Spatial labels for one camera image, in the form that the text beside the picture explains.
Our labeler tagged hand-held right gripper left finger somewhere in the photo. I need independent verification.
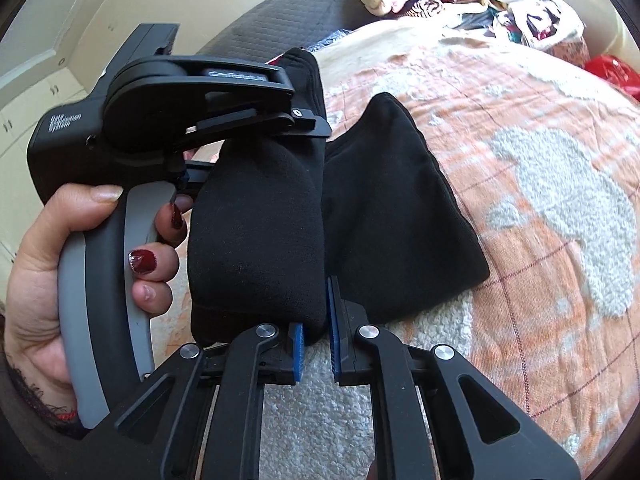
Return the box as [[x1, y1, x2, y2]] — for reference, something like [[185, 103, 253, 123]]
[[92, 322, 308, 480]]

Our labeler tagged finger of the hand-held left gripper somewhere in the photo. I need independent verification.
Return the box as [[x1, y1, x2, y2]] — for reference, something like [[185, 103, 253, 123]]
[[172, 56, 332, 140]]

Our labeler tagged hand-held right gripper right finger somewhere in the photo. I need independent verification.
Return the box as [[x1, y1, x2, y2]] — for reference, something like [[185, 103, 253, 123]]
[[326, 276, 583, 480]]

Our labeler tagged person's left forearm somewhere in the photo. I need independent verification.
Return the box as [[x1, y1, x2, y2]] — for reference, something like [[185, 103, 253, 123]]
[[0, 310, 101, 461]]

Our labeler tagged plastic bag of clothes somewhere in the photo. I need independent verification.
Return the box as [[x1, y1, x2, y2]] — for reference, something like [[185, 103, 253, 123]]
[[492, 0, 591, 67]]

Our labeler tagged person's left hand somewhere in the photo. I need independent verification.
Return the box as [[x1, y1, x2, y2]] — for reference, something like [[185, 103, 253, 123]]
[[5, 182, 194, 421]]

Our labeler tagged white wardrobe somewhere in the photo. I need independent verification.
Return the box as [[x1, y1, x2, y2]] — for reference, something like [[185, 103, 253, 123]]
[[0, 45, 96, 261]]

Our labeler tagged blue patterned cloth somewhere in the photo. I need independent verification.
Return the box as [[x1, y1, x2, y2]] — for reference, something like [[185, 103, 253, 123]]
[[310, 29, 352, 50]]

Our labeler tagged grey quilted blanket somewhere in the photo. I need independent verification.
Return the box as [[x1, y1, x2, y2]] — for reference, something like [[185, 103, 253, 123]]
[[195, 0, 366, 61]]

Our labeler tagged cream bedspread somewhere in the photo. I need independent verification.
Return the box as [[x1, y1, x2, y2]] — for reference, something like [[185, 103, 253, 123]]
[[310, 16, 451, 63]]

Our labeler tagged peach floral blanket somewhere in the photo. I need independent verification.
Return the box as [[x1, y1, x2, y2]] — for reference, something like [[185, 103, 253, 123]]
[[260, 35, 640, 480]]

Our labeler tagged red plastic bag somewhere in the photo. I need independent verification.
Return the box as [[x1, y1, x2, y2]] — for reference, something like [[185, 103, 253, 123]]
[[582, 55, 640, 102]]

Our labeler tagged white laundry bin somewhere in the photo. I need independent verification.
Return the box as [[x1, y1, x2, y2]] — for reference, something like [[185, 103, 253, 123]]
[[575, 0, 640, 61]]

